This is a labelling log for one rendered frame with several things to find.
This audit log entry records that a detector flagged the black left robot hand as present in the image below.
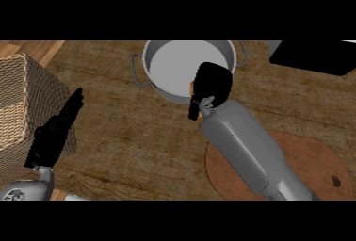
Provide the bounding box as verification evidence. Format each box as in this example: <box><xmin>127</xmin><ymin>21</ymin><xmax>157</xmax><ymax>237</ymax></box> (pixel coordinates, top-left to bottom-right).
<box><xmin>24</xmin><ymin>87</ymin><xmax>86</xmax><ymax>169</ymax></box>

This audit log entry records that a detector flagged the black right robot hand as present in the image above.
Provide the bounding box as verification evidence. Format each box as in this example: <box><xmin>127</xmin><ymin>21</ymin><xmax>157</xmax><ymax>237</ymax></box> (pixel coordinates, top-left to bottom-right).
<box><xmin>186</xmin><ymin>61</ymin><xmax>233</xmax><ymax>121</ymax></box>

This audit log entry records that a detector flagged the grey metal pot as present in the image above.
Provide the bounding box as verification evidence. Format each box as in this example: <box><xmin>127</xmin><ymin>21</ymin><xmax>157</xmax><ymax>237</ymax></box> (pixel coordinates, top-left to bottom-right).
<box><xmin>130</xmin><ymin>40</ymin><xmax>250</xmax><ymax>105</ymax></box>

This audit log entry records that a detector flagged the round brown wooden cutting board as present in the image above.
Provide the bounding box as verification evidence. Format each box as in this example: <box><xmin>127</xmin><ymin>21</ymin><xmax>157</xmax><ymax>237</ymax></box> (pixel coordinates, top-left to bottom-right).
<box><xmin>204</xmin><ymin>129</ymin><xmax>356</xmax><ymax>201</ymax></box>

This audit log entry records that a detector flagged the woven wicker basket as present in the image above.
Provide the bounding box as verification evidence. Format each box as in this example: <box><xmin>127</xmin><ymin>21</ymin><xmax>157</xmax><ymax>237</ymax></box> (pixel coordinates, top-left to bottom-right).
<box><xmin>0</xmin><ymin>53</ymin><xmax>80</xmax><ymax>186</ymax></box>

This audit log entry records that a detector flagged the small white object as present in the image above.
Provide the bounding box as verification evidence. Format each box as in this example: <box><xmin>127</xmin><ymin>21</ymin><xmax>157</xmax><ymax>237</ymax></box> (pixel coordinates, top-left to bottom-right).
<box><xmin>62</xmin><ymin>193</ymin><xmax>92</xmax><ymax>201</ymax></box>

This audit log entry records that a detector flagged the black flat appliance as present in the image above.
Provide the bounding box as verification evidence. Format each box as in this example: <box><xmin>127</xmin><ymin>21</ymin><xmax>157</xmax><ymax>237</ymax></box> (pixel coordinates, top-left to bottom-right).
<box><xmin>267</xmin><ymin>40</ymin><xmax>356</xmax><ymax>77</ymax></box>

